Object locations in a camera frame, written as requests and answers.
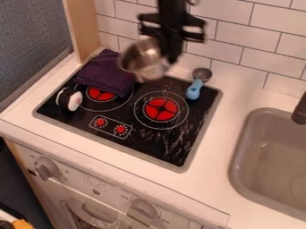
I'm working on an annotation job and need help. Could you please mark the toy stove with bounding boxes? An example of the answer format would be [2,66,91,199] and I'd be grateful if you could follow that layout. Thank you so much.
[32,53,224,174]

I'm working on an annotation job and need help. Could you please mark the blue and grey toy scoop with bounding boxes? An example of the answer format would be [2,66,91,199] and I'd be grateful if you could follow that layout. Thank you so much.
[183,67,215,101]

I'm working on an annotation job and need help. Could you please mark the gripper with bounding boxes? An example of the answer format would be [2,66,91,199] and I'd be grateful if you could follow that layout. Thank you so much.
[136,12,208,65]

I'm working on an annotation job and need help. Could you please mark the toy sink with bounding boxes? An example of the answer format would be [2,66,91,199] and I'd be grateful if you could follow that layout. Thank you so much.
[228,106,306,222]

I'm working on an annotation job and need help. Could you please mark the silver pot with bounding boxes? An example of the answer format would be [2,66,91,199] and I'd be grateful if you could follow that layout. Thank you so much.
[116,37,173,83]

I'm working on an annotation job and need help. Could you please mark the tap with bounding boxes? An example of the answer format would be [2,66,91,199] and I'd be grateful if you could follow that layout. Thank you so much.
[290,90,306,126]

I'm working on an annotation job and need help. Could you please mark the purple cloth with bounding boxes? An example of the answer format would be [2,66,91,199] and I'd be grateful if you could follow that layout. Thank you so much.
[73,48,138,98]

